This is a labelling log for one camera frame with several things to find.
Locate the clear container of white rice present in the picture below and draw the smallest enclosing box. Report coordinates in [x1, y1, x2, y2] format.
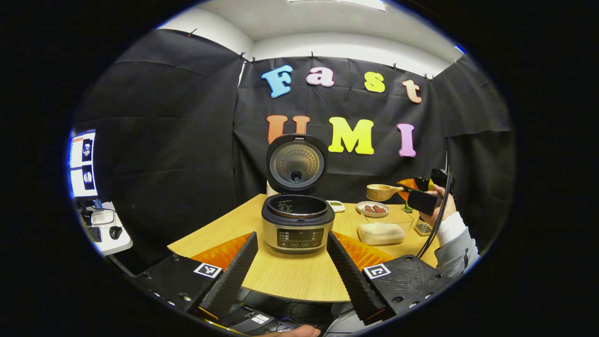
[358, 211, 415, 246]

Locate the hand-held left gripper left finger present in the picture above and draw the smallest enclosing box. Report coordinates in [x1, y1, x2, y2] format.
[131, 232, 259, 321]

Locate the white plate with meat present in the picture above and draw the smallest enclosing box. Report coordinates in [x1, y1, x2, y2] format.
[357, 201, 390, 218]

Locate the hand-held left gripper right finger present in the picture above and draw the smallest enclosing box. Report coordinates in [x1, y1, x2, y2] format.
[326, 231, 454, 323]

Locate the wooden spoon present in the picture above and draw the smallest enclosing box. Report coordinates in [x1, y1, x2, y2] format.
[366, 183, 412, 202]

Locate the long ceiling light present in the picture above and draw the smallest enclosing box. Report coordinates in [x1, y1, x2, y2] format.
[288, 0, 387, 12]

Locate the person's grey trouser leg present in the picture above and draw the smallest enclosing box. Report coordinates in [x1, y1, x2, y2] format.
[325, 303, 370, 335]

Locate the white desk device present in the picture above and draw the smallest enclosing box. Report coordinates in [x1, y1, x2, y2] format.
[90, 210, 116, 226]

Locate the grey rice cooker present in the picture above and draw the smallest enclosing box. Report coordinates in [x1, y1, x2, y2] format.
[261, 134, 336, 255]

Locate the white side desk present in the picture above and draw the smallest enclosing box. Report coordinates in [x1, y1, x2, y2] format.
[77, 201, 134, 256]

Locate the black box with white label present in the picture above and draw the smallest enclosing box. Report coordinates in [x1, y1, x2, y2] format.
[220, 302, 278, 335]

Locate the computer monitor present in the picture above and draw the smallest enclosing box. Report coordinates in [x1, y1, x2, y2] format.
[69, 130, 99, 199]

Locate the black backdrop cloth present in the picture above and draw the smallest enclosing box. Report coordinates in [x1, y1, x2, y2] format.
[73, 29, 515, 277]

